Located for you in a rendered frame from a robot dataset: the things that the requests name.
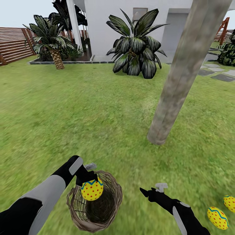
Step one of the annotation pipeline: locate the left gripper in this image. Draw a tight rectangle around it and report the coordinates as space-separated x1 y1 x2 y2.
76 170 98 187

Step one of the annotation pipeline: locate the easter egg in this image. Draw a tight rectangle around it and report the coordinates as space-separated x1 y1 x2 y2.
207 207 229 230
223 196 235 213
80 176 111 206

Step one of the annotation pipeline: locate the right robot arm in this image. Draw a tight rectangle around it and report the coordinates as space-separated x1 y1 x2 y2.
140 183 210 235

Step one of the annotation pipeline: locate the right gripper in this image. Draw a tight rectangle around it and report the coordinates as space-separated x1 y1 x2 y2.
140 188 167 208

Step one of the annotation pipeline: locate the wicker basket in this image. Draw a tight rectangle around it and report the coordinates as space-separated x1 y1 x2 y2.
66 170 123 233

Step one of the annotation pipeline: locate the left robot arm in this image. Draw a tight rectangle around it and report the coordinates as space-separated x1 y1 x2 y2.
0 156 98 235

